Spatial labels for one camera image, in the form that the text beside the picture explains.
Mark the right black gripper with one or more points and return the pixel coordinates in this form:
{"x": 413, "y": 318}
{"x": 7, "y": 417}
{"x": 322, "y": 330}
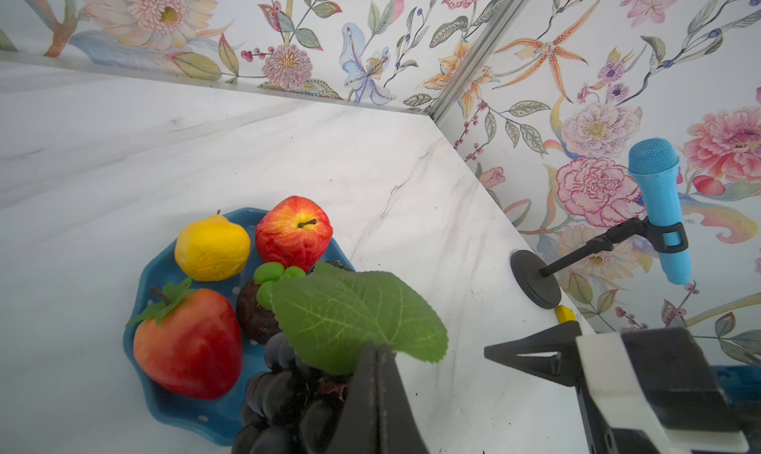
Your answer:
{"x": 617, "y": 416}

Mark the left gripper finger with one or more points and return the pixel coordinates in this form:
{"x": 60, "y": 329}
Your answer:
{"x": 377, "y": 418}

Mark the dark grape bunch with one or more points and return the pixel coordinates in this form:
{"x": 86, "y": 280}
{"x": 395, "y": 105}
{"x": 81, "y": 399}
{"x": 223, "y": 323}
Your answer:
{"x": 326, "y": 319}

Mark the red strawberry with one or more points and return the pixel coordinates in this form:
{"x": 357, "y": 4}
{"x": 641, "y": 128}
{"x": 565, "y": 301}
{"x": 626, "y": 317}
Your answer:
{"x": 189, "y": 342}

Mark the red apple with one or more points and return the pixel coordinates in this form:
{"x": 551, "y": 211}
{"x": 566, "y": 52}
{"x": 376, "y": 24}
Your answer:
{"x": 296, "y": 233}

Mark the yellow lemon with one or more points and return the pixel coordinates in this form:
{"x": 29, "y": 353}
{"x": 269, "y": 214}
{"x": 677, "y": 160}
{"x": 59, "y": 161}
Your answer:
{"x": 212, "y": 249}

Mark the yellow cone piece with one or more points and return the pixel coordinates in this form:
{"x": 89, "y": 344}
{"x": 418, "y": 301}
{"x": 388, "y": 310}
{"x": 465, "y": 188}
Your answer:
{"x": 565, "y": 314}

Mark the black microphone stand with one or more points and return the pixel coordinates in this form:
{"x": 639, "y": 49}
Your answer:
{"x": 537, "y": 279}

